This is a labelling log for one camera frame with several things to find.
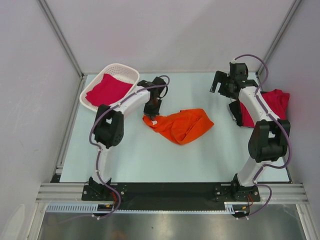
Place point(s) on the magenta t shirt in basket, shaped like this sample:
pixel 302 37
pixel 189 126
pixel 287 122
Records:
pixel 108 91

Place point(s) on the orange t shirt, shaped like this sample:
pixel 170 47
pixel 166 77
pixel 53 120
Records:
pixel 183 127

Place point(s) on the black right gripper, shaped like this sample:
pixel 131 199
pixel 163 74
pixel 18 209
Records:
pixel 219 76

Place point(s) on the white perforated plastic basket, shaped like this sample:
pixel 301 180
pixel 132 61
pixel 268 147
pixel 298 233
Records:
pixel 122 73

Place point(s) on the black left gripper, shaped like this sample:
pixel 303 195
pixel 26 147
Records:
pixel 153 112

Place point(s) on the white slotted cable duct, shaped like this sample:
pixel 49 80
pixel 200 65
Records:
pixel 102 208

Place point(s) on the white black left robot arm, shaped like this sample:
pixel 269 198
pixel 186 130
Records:
pixel 108 127

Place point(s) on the magenta folded t shirt stack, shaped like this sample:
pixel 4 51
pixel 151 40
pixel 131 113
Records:
pixel 276 99

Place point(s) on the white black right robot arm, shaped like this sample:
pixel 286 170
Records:
pixel 269 140

